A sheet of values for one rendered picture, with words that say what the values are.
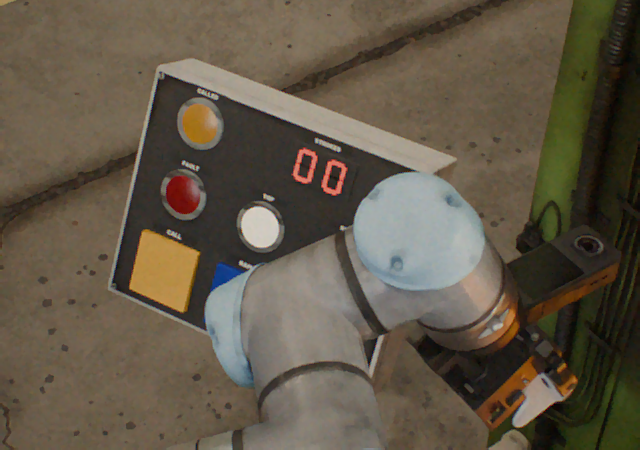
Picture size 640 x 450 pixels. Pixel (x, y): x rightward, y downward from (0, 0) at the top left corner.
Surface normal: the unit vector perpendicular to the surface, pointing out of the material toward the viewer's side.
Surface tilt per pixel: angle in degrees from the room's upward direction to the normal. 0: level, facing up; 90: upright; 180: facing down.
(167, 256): 60
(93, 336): 0
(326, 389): 2
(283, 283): 22
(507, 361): 27
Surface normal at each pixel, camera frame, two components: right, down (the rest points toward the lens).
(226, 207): -0.41, 0.21
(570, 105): -0.80, 0.43
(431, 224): -0.36, -0.41
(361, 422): 0.53, -0.65
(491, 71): 0.01, -0.68
